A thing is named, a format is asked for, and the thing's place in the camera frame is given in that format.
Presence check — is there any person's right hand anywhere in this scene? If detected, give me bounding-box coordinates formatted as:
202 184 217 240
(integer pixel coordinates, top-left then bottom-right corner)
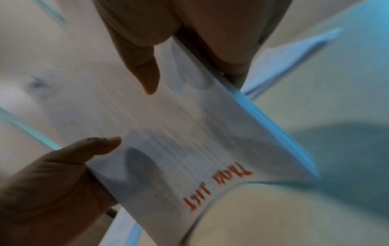
92 0 294 95

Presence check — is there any person's left hand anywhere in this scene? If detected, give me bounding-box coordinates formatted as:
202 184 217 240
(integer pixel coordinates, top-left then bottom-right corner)
0 136 122 246

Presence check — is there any H.R. paper stack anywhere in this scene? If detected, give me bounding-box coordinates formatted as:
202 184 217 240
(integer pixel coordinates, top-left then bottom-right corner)
98 207 145 246

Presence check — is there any Admin paper stack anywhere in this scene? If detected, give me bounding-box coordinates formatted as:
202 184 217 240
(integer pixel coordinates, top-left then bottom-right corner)
243 27 344 99

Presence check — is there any Task Lists paper stack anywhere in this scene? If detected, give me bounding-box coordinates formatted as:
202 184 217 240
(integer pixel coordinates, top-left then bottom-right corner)
18 36 323 246

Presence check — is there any clear teal plastic strip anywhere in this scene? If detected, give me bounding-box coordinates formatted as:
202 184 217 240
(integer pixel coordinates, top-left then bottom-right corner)
0 105 61 151

